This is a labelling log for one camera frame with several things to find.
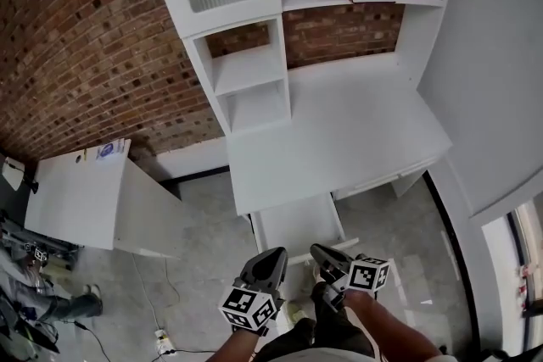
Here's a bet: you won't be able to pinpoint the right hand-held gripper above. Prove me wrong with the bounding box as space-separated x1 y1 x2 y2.
309 242 391 309

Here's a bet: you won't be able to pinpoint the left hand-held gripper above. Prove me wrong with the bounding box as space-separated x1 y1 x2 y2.
217 246 290 332

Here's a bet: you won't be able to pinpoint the person's right forearm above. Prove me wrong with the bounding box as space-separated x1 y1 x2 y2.
342 290 447 359

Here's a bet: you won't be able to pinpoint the person's left forearm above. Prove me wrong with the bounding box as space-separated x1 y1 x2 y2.
206 326 273 362

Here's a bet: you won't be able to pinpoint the white desk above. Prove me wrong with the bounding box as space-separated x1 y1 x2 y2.
226 63 454 266

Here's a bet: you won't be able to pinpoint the person's left shoe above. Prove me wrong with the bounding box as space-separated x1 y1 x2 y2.
287 300 310 322

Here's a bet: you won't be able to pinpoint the person's dark trousers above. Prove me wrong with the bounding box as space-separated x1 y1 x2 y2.
254 281 379 358

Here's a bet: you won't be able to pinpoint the person's white shirt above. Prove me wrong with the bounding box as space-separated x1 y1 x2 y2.
253 347 460 362

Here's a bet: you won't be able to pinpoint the white power strip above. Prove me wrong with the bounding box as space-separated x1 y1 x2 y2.
154 327 178 356

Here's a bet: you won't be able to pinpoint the white framed window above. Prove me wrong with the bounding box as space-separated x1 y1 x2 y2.
480 192 543 358

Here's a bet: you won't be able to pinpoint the white and purple booklet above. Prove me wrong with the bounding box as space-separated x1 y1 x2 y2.
94 137 132 162

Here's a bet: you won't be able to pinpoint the plain white side table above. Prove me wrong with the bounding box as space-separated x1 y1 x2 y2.
23 137 188 260

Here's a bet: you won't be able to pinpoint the white shade table lamp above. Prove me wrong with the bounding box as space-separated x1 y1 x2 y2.
1 156 40 195

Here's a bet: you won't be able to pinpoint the white floor cable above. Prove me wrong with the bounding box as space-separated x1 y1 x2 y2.
130 253 182 337

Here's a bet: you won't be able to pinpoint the black floor cable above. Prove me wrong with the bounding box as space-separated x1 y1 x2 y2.
73 319 252 362

